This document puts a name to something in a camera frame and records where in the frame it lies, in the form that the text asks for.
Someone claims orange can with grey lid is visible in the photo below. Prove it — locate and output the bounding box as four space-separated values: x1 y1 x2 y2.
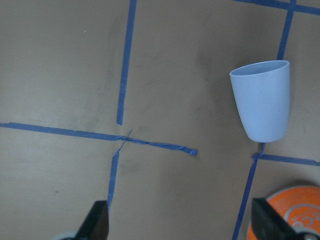
246 185 320 240

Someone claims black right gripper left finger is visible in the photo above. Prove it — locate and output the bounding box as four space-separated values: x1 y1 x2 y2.
76 200 109 240

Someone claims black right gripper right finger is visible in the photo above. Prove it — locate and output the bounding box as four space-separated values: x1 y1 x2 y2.
251 198 300 240

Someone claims light blue plastic cup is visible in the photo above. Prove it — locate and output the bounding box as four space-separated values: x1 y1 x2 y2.
229 60 291 143

